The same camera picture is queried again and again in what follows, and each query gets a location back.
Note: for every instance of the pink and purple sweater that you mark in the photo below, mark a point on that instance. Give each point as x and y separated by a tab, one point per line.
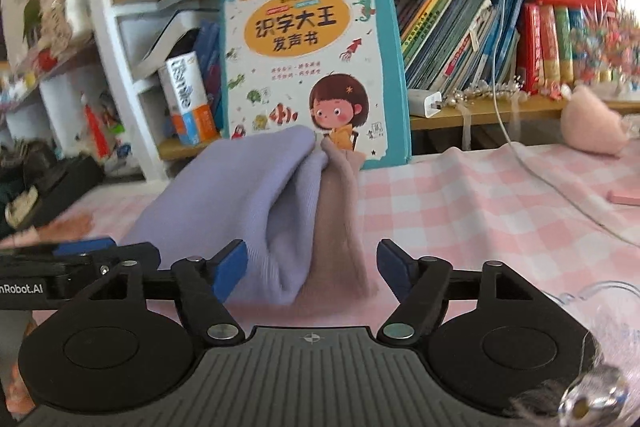
280	217

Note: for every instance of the pearl bead hair ornament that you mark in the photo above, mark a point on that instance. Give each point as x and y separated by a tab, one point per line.
482	94

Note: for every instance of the furry charm with clear bead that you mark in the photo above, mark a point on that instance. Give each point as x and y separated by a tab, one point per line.
580	399

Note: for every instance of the pink plush toy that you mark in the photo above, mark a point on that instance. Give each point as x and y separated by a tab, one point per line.
592	119

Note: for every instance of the row of red books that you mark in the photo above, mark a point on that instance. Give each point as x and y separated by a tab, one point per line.
560	32

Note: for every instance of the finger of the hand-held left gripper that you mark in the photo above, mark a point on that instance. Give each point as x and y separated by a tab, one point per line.
85	247

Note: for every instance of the white charger plug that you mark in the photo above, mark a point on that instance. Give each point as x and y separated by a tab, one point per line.
425	103

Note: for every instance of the white box with orange base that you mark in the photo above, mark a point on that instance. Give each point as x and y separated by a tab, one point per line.
187	97

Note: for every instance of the red tassel ornament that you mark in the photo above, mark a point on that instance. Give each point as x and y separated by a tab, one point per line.
96	127

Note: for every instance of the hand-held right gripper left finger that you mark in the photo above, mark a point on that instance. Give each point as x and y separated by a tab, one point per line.
231	269

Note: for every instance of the row of thin children's books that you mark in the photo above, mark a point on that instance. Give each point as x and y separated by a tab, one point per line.
455	37

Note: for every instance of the colourful paper stars jar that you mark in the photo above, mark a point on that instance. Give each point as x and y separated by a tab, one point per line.
607	47

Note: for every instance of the pink checked cartoon bedsheet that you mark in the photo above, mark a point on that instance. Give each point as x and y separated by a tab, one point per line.
500	217

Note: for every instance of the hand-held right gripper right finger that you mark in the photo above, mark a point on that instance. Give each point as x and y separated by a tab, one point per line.
392	267

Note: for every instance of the black desk device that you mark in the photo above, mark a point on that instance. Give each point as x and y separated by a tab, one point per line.
50	187

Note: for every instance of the teal children's picture book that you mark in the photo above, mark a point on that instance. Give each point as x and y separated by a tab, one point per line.
310	57

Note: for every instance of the pink notepad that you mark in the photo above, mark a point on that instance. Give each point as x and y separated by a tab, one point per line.
625	197

